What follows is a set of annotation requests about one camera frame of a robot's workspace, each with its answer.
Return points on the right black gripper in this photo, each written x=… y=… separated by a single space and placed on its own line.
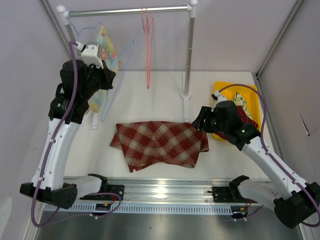
x=205 y=113

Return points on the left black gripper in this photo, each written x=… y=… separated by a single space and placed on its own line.
x=108 y=75

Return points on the blue wire hanger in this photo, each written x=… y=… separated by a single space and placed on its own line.
x=109 y=99
x=83 y=28

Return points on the floral pastel skirt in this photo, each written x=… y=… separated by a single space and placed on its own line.
x=110 y=56

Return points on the red plaid cloth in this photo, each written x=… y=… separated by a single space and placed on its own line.
x=150 y=142

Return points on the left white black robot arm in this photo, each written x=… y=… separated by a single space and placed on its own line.
x=78 y=84

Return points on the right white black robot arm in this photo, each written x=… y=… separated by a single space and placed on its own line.
x=295 y=200

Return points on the green leaf print cloth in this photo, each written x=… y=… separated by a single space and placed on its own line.
x=239 y=100

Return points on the red polka dot cloth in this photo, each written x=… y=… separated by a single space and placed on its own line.
x=246 y=117

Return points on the yellow plastic tray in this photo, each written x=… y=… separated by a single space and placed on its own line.
x=248 y=91

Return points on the white metal clothes rack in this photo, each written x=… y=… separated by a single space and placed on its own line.
x=148 y=30

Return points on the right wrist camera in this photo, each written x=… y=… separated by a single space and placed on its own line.
x=218 y=97

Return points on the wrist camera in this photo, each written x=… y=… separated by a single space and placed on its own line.
x=218 y=97
x=90 y=53

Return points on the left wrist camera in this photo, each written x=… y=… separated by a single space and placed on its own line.
x=90 y=53

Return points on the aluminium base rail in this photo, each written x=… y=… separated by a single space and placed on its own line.
x=172 y=191

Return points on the white slotted cable duct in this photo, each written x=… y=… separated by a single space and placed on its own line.
x=223 y=210

